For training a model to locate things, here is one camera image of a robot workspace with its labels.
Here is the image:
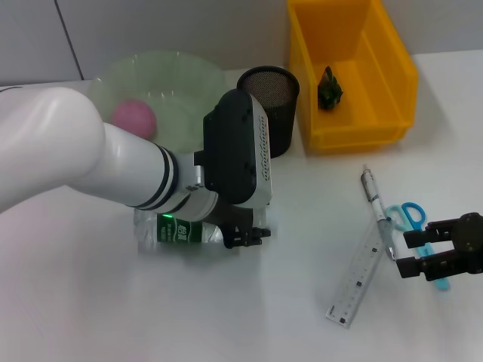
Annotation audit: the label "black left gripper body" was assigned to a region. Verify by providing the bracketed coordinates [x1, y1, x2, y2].
[217, 203, 265, 228]

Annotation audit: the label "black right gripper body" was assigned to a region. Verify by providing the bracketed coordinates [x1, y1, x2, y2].
[452, 212, 483, 276]

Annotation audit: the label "green label water bottle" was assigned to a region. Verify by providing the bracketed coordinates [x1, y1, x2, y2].
[134, 207, 273, 256]

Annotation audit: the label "pink peach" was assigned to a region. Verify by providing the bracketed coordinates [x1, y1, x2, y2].
[110, 99, 158, 141]

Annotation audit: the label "green plastic wrapper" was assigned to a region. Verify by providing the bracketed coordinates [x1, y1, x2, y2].
[318, 66, 346, 111]

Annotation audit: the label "blue scissors with sheath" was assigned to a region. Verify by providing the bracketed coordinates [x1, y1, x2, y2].
[385, 202, 451, 291]

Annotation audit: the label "silver white pen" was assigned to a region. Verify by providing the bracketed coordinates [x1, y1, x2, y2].
[361, 164, 399, 262]

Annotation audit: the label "clear plastic ruler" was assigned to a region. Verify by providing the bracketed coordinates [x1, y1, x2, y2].
[325, 222, 384, 330]

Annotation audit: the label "black mesh pen holder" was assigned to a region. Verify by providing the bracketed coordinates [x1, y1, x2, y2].
[236, 66, 301, 159]

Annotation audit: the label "translucent green fruit bowl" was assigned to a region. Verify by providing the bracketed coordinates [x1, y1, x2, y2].
[85, 50, 227, 154]

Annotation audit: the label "yellow plastic bin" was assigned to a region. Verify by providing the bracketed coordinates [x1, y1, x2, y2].
[287, 0, 420, 154]

